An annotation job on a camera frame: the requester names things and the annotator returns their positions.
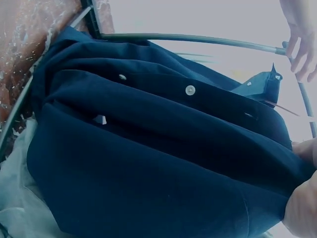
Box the person's right hand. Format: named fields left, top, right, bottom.
left=282, top=138, right=317, bottom=228

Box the person's left hand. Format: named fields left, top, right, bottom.
left=279, top=0, right=317, bottom=83

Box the navy blue button shirt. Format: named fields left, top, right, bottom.
left=26, top=26, right=317, bottom=238

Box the white crumpled cloth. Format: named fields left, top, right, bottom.
left=0, top=116, right=75, bottom=238

